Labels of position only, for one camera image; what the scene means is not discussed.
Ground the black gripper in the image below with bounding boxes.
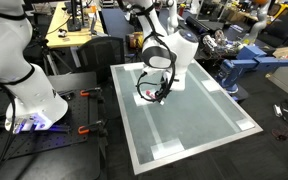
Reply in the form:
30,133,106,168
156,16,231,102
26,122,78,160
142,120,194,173
157,78,173,99

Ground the red Expo marker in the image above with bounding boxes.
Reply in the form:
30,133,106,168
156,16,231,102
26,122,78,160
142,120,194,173
145,90,156,100

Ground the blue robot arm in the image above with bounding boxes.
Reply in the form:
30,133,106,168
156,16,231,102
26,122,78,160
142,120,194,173
215,46,288,94

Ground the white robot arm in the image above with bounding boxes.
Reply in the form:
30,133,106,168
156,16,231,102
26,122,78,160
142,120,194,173
0,0,199,133

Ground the lower orange clamp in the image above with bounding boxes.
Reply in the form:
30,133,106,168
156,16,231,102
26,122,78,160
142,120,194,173
78,120,107,136

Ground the orange clamp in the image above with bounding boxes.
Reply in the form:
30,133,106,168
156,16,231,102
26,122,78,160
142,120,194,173
80,87,104,103
78,120,107,136

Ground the black mesh chair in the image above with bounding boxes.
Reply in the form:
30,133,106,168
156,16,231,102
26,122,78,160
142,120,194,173
77,36,125,84

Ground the upper orange clamp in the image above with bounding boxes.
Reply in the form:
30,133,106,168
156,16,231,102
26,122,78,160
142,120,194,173
80,87,104,103

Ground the wooden desk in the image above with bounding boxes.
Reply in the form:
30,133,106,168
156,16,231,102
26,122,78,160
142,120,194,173
46,0,104,48

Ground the black perforated breadboard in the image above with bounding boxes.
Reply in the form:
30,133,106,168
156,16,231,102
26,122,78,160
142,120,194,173
0,90,94,158

